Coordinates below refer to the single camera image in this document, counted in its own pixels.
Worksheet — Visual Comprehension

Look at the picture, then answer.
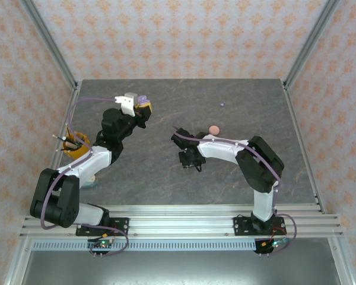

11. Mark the yellow pen cup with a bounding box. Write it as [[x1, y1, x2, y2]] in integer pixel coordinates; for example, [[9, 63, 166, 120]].
[[62, 132, 93, 160]]

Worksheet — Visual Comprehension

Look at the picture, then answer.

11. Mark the grey metal sheet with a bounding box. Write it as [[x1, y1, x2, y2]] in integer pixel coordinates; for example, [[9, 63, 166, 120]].
[[20, 251, 339, 285]]

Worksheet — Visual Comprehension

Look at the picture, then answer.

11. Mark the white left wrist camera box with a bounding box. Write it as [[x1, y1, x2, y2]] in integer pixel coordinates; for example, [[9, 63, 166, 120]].
[[114, 92, 141, 117]]

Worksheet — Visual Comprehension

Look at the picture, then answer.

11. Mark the aluminium mounting rail beam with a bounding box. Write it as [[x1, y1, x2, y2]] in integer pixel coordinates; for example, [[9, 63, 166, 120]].
[[19, 204, 344, 239]]

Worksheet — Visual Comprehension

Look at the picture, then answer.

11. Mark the aluminium left side rail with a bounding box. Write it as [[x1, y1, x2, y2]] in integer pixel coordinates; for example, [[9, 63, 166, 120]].
[[34, 81, 82, 215]]

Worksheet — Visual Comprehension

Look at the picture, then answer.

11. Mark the aluminium rail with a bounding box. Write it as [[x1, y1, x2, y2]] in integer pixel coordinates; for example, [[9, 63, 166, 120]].
[[281, 80, 328, 215], [34, 81, 82, 215]]

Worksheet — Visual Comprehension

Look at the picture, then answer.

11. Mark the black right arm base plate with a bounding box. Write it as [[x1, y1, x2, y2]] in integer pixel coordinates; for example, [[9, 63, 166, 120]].
[[233, 216, 285, 237]]

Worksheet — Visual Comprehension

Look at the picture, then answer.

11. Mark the grey slotted cable duct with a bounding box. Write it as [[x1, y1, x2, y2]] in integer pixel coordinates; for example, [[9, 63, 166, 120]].
[[31, 240, 282, 252]]

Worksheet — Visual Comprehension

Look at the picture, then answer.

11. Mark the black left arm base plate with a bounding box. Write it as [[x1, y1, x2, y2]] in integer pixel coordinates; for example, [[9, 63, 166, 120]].
[[75, 217, 130, 237]]

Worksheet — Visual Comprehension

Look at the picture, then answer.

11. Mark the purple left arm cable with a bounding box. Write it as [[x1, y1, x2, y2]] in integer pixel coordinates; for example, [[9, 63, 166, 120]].
[[40, 97, 129, 258]]

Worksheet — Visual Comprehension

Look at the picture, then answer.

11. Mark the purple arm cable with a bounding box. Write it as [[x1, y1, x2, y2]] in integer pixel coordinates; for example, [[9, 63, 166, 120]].
[[40, 97, 129, 258], [171, 126, 298, 256]]

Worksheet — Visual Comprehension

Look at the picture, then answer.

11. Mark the aluminium left corner post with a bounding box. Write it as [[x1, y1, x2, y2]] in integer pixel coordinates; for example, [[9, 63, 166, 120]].
[[19, 0, 80, 91]]

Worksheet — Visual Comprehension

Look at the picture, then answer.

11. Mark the aluminium corner post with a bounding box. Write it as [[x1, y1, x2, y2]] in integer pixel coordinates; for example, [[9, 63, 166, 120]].
[[19, 0, 80, 91], [283, 0, 344, 91]]

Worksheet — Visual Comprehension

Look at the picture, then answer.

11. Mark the aluminium right side rail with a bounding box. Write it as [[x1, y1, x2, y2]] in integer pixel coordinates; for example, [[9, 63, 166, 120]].
[[281, 80, 328, 215]]

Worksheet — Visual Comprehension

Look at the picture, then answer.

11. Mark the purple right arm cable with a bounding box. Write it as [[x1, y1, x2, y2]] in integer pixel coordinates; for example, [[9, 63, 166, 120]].
[[171, 126, 298, 256]]

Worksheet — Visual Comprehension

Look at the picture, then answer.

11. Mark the aluminium right corner post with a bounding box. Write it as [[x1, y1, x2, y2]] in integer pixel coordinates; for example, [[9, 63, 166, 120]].
[[283, 0, 344, 91]]

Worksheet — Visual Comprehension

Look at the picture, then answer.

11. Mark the aluminium left frame leg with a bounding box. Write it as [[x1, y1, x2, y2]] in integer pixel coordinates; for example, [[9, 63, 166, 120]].
[[2, 237, 33, 285]]

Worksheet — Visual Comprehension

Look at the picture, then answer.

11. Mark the aluminium frame leg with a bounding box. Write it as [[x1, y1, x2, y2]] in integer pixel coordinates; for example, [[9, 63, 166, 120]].
[[328, 237, 355, 285], [2, 237, 33, 285]]

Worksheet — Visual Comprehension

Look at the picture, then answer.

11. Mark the aluminium right frame leg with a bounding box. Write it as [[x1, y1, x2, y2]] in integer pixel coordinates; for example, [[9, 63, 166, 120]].
[[328, 237, 355, 285]]

